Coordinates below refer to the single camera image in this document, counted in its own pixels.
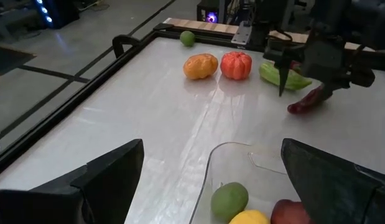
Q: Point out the clear plastic basket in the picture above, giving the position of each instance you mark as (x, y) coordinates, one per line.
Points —
(235, 165)

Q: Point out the black computer tower blue lights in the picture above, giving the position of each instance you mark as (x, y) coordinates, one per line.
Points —
(53, 12)

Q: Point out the small yellow lemon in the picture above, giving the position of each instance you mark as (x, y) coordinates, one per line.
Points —
(249, 217)

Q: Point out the black table frame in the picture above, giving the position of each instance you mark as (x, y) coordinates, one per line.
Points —
(55, 115)

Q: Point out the grey metal bracket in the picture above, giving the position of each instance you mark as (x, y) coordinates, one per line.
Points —
(242, 32)

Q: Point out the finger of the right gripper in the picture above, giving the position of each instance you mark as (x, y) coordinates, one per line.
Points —
(284, 74)
(329, 91)

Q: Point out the computer tower purple light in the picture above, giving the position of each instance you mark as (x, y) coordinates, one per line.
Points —
(211, 14)

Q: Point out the green pear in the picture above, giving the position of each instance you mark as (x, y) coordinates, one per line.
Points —
(229, 200)

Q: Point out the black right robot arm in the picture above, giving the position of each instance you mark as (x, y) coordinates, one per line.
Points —
(366, 28)

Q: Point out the green lime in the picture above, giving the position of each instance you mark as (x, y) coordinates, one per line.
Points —
(187, 38)

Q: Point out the orange bumpy pepper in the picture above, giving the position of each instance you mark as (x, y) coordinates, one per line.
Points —
(200, 66)

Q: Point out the dark red apple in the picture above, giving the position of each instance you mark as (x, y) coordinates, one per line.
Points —
(288, 213)

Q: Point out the dark floor mat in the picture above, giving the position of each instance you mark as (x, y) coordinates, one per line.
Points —
(8, 57)

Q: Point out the long red chili pepper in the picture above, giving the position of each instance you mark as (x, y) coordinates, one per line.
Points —
(305, 102)

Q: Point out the black table clamp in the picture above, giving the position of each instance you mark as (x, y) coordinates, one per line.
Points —
(123, 42)

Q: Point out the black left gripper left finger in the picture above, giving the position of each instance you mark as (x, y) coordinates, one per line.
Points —
(102, 186)

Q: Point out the wooden board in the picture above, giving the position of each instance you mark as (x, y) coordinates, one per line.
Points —
(204, 26)

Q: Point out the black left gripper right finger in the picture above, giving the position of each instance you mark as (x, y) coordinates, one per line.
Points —
(335, 193)

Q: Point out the red ribbed tomato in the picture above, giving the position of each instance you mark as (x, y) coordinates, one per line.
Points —
(236, 65)

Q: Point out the green leafy vegetable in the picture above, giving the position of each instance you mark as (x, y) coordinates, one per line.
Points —
(270, 74)

